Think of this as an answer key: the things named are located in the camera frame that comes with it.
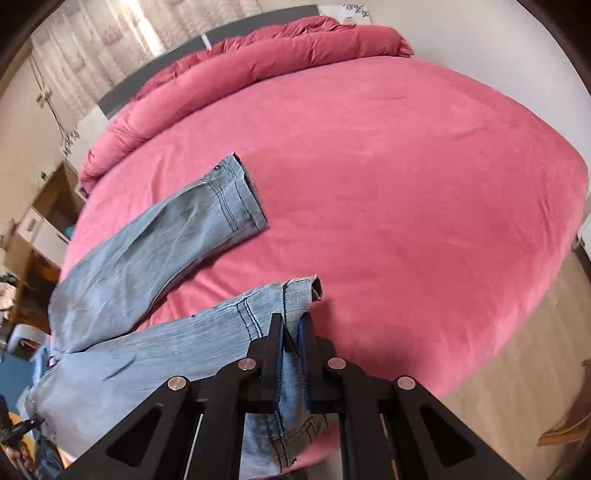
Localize white floral pillow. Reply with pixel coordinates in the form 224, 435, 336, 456
318, 2, 373, 25

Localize white storage box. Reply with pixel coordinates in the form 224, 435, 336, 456
18, 207, 72, 268

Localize light blue denim pants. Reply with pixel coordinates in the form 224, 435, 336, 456
25, 153, 342, 472

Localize wall cable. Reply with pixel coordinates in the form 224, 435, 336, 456
28, 53, 80, 155

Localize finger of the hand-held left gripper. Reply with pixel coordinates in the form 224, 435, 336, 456
0, 414, 45, 440

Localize wooden shelf unit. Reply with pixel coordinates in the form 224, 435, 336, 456
0, 161, 86, 326

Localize pink bed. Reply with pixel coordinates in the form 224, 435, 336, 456
58, 44, 586, 468

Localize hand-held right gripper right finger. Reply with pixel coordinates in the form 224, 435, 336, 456
298, 315, 526, 480

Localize grey white chair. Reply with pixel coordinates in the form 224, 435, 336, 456
0, 323, 52, 363

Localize patterned beige curtain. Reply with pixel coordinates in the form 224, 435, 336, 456
30, 0, 296, 118

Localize grey headboard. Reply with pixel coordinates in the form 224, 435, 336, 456
98, 4, 321, 122

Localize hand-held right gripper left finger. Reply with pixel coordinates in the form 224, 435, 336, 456
58, 314, 284, 480

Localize red duvet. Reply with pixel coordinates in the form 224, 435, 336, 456
78, 15, 414, 198

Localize wooden furniture piece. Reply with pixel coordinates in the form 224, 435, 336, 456
539, 408, 591, 449

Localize blue cloth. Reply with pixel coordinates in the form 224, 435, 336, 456
0, 348, 52, 416

